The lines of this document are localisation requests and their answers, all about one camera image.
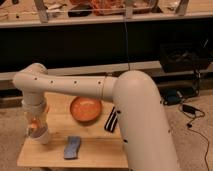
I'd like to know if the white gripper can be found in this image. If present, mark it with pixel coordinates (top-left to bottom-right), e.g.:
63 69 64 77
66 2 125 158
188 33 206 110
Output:
21 101 50 137

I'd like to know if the orange pepper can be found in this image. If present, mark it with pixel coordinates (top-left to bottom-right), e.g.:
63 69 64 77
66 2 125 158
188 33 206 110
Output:
30 122 40 131

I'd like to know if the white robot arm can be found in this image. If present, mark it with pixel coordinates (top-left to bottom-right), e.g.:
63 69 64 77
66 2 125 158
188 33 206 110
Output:
13 63 181 171

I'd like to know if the white ceramic cup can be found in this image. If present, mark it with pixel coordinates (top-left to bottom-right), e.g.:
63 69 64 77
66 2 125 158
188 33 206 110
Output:
31 130 51 144

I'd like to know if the orange bowl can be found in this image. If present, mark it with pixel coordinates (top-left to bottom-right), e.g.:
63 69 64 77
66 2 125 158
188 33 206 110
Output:
70 97 102 122

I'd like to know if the blue sponge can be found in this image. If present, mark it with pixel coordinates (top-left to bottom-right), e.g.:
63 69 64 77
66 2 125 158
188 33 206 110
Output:
64 136 81 160

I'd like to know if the black striped eraser block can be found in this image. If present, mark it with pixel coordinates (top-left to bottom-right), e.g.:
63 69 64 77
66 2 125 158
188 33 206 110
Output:
104 108 117 133

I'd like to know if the wooden table board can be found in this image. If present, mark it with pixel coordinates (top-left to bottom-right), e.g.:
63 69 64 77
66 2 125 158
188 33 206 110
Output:
17 93 127 168

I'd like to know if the black bin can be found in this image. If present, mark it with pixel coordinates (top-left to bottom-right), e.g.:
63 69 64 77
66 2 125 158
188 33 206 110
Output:
159 43 213 73

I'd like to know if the black power adapter cable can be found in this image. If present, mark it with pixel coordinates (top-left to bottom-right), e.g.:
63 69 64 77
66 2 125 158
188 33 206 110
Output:
178 102 213 171

